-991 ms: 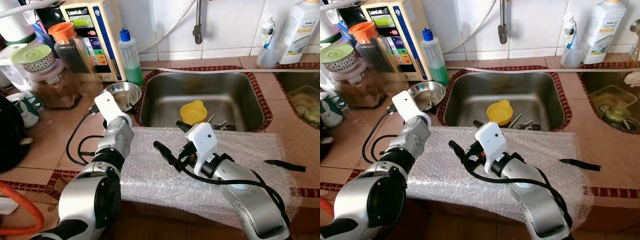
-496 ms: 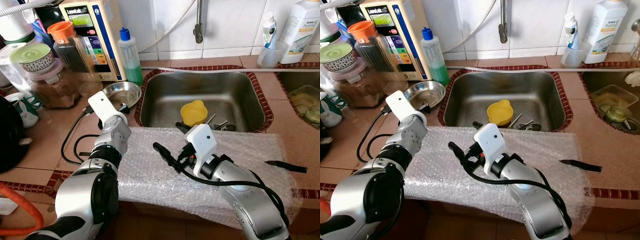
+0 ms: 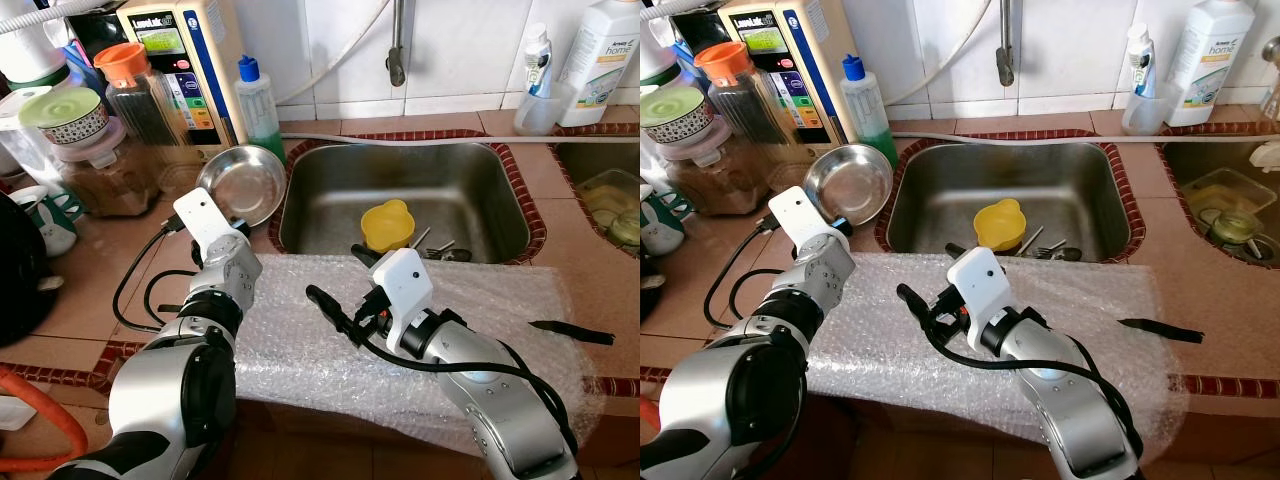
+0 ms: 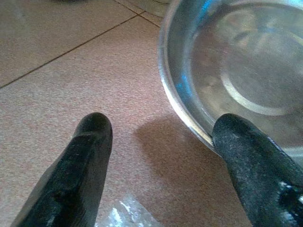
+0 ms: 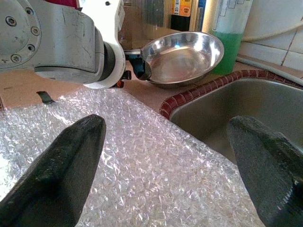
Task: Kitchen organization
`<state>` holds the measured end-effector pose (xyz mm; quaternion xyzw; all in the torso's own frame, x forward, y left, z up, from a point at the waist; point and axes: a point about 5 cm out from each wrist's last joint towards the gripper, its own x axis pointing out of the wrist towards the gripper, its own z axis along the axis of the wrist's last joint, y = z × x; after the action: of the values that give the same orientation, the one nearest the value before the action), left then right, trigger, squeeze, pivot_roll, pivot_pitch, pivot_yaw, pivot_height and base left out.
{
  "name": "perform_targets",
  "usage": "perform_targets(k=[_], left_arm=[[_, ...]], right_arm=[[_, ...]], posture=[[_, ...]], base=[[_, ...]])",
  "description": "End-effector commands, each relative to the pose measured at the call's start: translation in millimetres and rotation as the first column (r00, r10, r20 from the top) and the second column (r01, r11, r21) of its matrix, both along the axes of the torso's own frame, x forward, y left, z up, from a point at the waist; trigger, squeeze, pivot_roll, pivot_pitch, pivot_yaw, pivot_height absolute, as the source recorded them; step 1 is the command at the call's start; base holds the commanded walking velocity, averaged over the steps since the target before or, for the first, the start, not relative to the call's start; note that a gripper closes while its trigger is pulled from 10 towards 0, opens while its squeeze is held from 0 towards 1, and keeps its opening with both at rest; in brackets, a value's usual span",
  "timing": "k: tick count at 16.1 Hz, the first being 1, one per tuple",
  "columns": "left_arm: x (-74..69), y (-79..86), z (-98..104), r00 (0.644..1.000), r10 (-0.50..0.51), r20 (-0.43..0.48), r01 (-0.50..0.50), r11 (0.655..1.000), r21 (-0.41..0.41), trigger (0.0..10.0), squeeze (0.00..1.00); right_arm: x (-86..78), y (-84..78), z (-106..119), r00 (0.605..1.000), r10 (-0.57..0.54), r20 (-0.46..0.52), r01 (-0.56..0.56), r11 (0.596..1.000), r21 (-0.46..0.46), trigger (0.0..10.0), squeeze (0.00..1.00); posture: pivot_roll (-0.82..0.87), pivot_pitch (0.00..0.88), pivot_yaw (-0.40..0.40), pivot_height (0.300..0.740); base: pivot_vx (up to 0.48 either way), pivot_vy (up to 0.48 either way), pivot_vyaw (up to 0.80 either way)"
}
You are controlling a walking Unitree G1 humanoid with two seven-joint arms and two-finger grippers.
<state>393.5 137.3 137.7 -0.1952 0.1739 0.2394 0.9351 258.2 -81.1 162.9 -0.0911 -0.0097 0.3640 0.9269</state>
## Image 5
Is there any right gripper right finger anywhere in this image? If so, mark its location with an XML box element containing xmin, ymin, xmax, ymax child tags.
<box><xmin>227</xmin><ymin>115</ymin><xmax>303</xmax><ymax>227</ymax></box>

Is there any clear bubble wrap sheet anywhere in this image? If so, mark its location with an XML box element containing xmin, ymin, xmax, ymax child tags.
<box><xmin>0</xmin><ymin>88</ymin><xmax>261</xmax><ymax>227</ymax></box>

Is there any steel deep plate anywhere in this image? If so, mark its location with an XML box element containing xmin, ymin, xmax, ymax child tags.
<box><xmin>141</xmin><ymin>32</ymin><xmax>225</xmax><ymax>89</ymax></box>

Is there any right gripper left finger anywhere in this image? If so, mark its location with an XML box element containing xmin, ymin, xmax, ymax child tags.
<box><xmin>0</xmin><ymin>114</ymin><xmax>107</xmax><ymax>227</ymax></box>

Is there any white flexible hose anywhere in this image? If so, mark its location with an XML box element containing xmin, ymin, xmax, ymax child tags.
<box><xmin>242</xmin><ymin>20</ymin><xmax>303</xmax><ymax>43</ymax></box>

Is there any black strap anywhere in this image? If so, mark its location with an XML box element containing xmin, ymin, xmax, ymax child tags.
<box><xmin>36</xmin><ymin>91</ymin><xmax>55</xmax><ymax>105</ymax></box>

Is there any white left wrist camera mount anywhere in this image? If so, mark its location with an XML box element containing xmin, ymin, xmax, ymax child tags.
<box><xmin>80</xmin><ymin>0</ymin><xmax>126</xmax><ymax>90</ymax></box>

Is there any cream water ionizer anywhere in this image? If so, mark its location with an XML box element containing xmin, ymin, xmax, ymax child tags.
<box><xmin>165</xmin><ymin>0</ymin><xmax>208</xmax><ymax>33</ymax></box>

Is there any green dish soap bottle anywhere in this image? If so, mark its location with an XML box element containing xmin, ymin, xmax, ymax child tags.
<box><xmin>208</xmin><ymin>0</ymin><xmax>253</xmax><ymax>76</ymax></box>

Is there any grey counter hose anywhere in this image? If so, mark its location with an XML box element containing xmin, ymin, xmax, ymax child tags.
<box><xmin>236</xmin><ymin>54</ymin><xmax>303</xmax><ymax>86</ymax></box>

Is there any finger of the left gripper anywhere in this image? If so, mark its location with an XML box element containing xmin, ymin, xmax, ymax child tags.
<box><xmin>138</xmin><ymin>61</ymin><xmax>152</xmax><ymax>80</ymax></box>

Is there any steel sink basin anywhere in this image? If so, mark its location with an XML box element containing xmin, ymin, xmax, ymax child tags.
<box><xmin>169</xmin><ymin>78</ymin><xmax>303</xmax><ymax>166</ymax></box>

